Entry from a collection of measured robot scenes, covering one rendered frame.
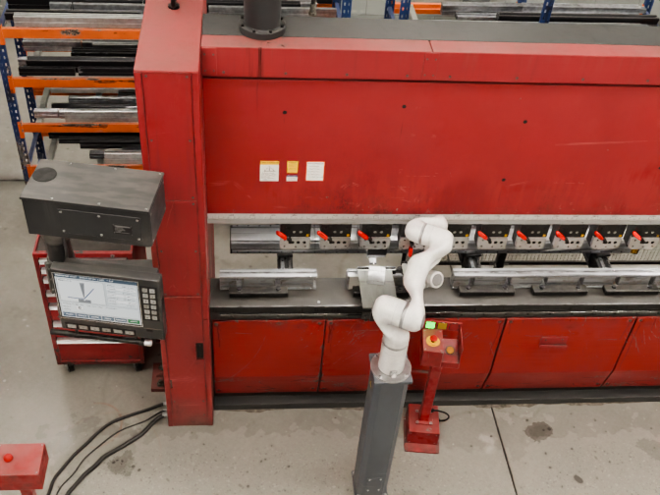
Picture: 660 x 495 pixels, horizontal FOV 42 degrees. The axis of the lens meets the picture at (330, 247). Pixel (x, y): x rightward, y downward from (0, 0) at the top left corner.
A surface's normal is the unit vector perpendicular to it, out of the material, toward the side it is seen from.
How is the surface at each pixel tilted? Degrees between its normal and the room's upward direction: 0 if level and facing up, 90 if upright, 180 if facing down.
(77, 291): 90
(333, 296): 0
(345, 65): 90
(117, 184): 0
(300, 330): 90
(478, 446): 0
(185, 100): 90
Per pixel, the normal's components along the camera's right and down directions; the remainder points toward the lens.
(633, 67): 0.07, 0.68
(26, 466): 0.07, -0.74
